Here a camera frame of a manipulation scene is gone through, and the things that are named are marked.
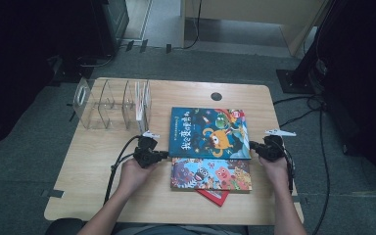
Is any beige wooden cabinet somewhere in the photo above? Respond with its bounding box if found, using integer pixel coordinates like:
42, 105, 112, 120
180, 0, 327, 57

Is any right hand-held gripper cable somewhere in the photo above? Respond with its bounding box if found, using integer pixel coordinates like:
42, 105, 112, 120
278, 143, 297, 197

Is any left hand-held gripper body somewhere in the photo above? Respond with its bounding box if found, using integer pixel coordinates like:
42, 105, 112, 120
132, 130, 161, 169

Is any red picture book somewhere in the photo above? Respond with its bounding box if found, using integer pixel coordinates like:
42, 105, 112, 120
196, 189, 231, 208

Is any black hanging cable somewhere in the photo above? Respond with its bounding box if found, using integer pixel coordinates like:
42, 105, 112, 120
182, 0, 204, 51

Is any clear acrylic book rack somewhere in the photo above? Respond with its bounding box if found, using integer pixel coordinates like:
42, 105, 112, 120
71, 76, 153, 132

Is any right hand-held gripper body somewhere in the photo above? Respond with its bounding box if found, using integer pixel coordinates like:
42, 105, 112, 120
257, 128, 298, 163

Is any colourful animals picture book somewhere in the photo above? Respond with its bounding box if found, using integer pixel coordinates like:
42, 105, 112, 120
170, 157, 253, 194

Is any black cabinet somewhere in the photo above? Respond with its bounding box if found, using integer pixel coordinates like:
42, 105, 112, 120
91, 0, 130, 58

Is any long black floor cable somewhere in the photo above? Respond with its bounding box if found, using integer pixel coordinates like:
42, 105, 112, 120
278, 97, 331, 235

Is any blue monster picture book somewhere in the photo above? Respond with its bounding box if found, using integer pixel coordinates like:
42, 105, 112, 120
168, 107, 253, 161

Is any left hand-held gripper cable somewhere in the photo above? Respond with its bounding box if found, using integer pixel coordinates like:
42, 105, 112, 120
103, 135, 142, 205

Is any hand-held gripper cable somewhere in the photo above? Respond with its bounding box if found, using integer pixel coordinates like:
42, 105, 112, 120
278, 143, 297, 197
103, 135, 142, 205

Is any thin black looped floor cable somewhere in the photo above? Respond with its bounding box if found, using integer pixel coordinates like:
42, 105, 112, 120
77, 48, 121, 69

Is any person's right hand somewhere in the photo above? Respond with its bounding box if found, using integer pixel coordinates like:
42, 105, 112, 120
258, 156, 292, 194

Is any black metal stand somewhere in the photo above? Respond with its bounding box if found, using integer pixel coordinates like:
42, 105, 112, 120
276, 19, 332, 96

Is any short black floor cable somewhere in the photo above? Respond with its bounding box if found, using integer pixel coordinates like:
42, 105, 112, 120
272, 93, 324, 106

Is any person's left hand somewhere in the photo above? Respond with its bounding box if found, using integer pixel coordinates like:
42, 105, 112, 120
117, 158, 160, 197

